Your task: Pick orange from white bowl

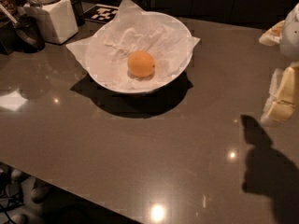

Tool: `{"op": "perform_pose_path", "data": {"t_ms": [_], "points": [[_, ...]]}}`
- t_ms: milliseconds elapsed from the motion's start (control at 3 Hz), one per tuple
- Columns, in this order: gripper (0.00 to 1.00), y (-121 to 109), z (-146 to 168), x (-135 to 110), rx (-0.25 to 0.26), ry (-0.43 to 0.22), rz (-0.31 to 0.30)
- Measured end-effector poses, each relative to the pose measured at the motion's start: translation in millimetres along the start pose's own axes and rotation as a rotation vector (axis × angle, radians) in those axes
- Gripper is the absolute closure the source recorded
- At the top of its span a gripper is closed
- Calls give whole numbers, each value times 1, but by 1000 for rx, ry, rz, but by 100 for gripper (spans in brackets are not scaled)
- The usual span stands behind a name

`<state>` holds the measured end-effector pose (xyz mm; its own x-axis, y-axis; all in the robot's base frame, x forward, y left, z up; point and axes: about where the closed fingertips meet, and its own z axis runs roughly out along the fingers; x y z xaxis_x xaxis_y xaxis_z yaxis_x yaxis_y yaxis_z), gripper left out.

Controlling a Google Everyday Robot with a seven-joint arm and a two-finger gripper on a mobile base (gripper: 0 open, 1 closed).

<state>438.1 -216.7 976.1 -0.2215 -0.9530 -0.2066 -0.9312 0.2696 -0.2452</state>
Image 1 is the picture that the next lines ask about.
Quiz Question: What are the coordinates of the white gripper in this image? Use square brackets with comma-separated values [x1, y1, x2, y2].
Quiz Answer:
[259, 3, 299, 126]

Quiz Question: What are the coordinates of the orange fruit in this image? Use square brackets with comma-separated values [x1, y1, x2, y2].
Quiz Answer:
[127, 50, 155, 77]

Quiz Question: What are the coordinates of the white bowl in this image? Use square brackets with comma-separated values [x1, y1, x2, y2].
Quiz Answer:
[88, 10, 194, 95]

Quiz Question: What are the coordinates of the white crumpled paper sheet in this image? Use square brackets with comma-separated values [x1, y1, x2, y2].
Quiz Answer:
[65, 0, 201, 91]

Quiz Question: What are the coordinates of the black white marker tag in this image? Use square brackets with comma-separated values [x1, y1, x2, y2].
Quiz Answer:
[84, 4, 119, 23]

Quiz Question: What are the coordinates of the dark glass container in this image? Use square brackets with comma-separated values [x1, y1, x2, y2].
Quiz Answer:
[70, 0, 85, 26]

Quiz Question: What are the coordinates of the white square ceramic jar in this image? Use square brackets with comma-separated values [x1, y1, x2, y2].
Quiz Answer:
[23, 0, 78, 44]

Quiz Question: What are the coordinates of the white stuffed toy below table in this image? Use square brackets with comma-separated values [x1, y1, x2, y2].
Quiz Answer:
[0, 164, 52, 224]

